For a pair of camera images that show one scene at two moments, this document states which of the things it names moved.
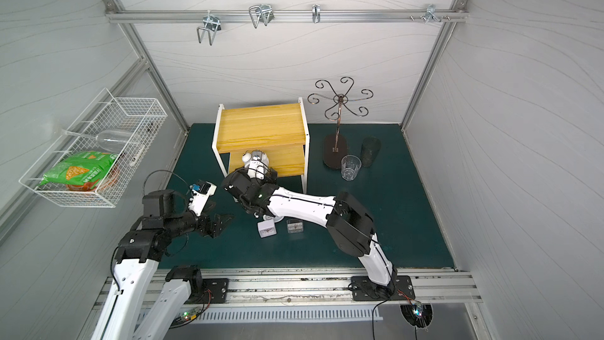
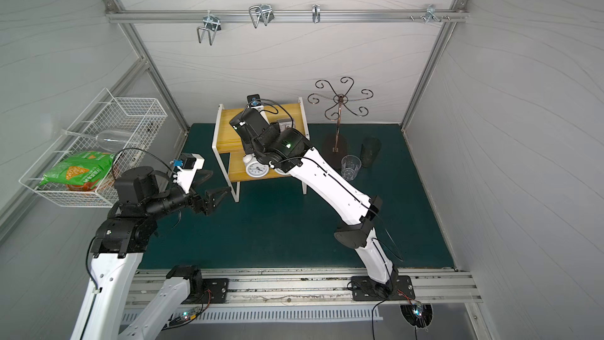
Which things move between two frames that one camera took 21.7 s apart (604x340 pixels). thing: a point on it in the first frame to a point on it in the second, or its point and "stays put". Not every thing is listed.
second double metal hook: [261, 14] stays put
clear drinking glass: [350, 165] stays put
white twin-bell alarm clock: [256, 163] stays put
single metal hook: [315, 12] stays put
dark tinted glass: [370, 149] stays put
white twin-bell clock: [276, 219] to [280, 171]
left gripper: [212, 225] to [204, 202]
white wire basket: [96, 158] stays put
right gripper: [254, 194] to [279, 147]
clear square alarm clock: [295, 226] to [285, 123]
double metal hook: [211, 25] stays put
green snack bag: [80, 171] stays put
